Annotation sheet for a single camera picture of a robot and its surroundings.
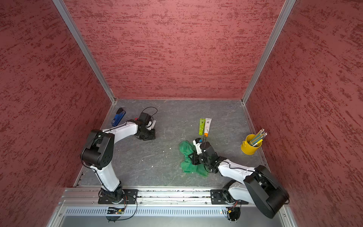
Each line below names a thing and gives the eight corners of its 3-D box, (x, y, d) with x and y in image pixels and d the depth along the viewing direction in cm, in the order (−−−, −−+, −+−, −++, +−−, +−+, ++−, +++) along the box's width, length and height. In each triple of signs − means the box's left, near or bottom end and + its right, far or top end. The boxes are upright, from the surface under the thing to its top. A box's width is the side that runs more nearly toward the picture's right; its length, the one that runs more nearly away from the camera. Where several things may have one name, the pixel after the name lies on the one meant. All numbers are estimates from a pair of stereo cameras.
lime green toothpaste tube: (198, 135, 101) (198, 133, 100) (199, 119, 110) (199, 118, 109) (204, 135, 101) (204, 134, 99) (205, 120, 110) (205, 118, 108)
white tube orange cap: (202, 135, 101) (202, 134, 99) (205, 119, 111) (206, 117, 109) (208, 137, 100) (209, 135, 99) (211, 120, 110) (211, 118, 108)
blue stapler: (112, 126, 106) (109, 122, 102) (121, 111, 115) (119, 107, 112) (117, 127, 105) (115, 123, 102) (126, 112, 115) (124, 108, 111)
